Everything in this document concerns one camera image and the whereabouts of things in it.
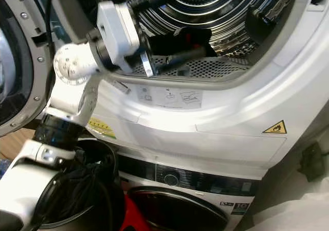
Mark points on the perforated grey lint filter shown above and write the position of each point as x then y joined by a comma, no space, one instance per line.
226,66

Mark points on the round washer control knob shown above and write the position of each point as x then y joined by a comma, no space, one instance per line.
171,179

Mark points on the steel dryer drum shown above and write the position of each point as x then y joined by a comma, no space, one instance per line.
226,4

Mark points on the white fabric bundle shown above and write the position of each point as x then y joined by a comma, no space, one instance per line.
298,213

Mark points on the white tumble dryer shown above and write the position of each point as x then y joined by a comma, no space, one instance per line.
211,143

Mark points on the yellow label sticker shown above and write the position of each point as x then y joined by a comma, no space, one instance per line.
103,129

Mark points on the red plastic item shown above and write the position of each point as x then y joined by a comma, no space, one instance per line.
136,218

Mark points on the yellow triangle warning sticker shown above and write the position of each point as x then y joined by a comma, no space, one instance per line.
275,128

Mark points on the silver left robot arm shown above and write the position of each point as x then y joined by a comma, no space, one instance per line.
74,66

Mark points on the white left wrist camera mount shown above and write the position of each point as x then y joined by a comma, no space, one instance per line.
117,33

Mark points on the round dark washer door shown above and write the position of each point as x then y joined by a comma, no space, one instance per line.
180,210

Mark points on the white washing machine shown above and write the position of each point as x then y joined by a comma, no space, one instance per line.
211,184

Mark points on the dark clothes pile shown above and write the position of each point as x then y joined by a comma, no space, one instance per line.
92,184

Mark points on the white instruction sticker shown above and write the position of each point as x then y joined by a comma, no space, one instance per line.
177,97

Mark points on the round grey dryer door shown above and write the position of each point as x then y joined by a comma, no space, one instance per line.
31,87

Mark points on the black drum paddle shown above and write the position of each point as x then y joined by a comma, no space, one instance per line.
259,25

